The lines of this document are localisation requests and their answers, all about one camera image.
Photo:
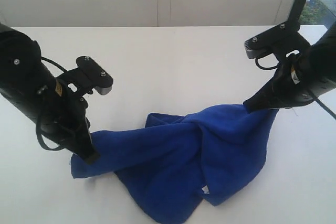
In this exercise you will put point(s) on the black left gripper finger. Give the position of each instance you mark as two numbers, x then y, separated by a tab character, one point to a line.
82	144

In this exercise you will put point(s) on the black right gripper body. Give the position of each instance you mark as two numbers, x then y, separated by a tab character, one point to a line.
297	83

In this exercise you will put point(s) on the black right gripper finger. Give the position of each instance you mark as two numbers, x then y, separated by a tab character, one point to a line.
267	98

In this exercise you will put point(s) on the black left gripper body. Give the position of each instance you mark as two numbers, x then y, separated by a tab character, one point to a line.
60	113

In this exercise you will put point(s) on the blue towel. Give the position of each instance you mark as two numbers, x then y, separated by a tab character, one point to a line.
174	162

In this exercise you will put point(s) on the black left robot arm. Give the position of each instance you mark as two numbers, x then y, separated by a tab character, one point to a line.
21	63

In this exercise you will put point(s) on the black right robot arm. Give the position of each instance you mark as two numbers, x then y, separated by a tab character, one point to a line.
322	54

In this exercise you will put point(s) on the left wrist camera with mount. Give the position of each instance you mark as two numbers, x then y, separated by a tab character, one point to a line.
87	76

